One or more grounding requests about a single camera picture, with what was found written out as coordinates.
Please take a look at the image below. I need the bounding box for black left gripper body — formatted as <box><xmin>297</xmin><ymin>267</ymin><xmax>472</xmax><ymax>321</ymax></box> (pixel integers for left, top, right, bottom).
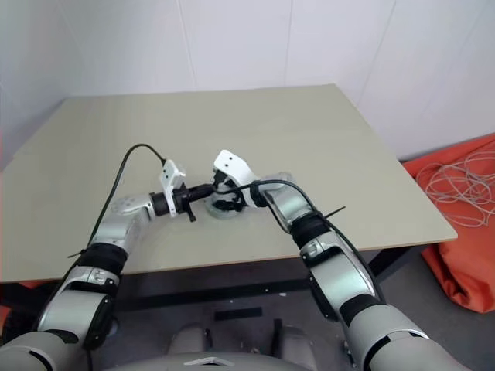
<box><xmin>172</xmin><ymin>184</ymin><xmax>196</xmax><ymax>223</ymax></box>

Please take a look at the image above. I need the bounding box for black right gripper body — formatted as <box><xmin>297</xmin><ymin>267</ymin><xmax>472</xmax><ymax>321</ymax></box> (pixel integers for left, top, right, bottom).
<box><xmin>211</xmin><ymin>171</ymin><xmax>243</xmax><ymax>206</ymax></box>

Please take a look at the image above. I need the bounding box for round silver motor cover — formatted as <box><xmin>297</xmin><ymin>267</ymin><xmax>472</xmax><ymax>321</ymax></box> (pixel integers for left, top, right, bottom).
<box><xmin>206</xmin><ymin>192</ymin><xmax>244</xmax><ymax>214</ymax></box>

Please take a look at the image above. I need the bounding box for spoked motor with copper windings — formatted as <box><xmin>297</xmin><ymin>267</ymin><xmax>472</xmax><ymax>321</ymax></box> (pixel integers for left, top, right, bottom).
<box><xmin>204</xmin><ymin>195</ymin><xmax>246</xmax><ymax>223</ymax></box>

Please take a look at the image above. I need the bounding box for dark rounded grey shape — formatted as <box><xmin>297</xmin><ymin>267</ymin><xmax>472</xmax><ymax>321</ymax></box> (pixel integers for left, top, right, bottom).
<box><xmin>272</xmin><ymin>318</ymin><xmax>311</xmax><ymax>361</ymax></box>
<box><xmin>166</xmin><ymin>323</ymin><xmax>212</xmax><ymax>355</ymax></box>

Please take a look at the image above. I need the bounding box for grey robot torso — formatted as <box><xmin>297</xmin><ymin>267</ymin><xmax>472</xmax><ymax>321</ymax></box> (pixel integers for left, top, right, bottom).
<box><xmin>135</xmin><ymin>350</ymin><xmax>351</xmax><ymax>371</ymax></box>

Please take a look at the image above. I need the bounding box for orange beanbag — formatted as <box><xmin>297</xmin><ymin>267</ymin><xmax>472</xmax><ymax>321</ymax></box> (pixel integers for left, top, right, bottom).
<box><xmin>401</xmin><ymin>133</ymin><xmax>495</xmax><ymax>315</ymax></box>

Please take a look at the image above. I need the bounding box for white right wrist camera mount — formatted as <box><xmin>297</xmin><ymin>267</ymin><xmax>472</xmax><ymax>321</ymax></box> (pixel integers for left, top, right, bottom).
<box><xmin>212</xmin><ymin>149</ymin><xmax>266</xmax><ymax>208</ymax></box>

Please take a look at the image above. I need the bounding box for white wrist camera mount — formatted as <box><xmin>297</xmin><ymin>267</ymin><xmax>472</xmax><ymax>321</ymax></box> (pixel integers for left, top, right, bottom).
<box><xmin>212</xmin><ymin>149</ymin><xmax>266</xmax><ymax>208</ymax></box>
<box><xmin>157</xmin><ymin>158</ymin><xmax>187</xmax><ymax>216</ymax></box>

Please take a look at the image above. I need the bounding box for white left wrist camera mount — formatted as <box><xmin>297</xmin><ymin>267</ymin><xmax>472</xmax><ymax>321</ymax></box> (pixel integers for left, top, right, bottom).
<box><xmin>157</xmin><ymin>158</ymin><xmax>187</xmax><ymax>216</ymax></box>

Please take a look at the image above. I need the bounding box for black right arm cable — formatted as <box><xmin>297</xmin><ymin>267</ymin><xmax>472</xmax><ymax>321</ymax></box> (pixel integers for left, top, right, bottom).
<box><xmin>210</xmin><ymin>178</ymin><xmax>387</xmax><ymax>306</ymax></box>

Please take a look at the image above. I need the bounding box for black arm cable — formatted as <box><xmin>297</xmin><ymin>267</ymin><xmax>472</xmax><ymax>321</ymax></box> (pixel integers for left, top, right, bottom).
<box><xmin>210</xmin><ymin>178</ymin><xmax>387</xmax><ymax>306</ymax></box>
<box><xmin>67</xmin><ymin>144</ymin><xmax>168</xmax><ymax>260</ymax></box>

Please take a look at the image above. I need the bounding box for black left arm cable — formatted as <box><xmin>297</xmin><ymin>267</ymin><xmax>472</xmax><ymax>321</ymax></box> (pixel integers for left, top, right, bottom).
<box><xmin>67</xmin><ymin>144</ymin><xmax>168</xmax><ymax>260</ymax></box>

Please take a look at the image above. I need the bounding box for black table frame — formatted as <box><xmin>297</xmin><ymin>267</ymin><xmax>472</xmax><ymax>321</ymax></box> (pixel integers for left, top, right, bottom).
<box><xmin>0</xmin><ymin>243</ymin><xmax>423</xmax><ymax>311</ymax></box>

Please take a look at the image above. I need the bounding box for tangled white cord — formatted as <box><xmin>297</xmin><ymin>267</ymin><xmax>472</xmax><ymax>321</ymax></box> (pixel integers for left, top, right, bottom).
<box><xmin>415</xmin><ymin>152</ymin><xmax>495</xmax><ymax>229</ymax></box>

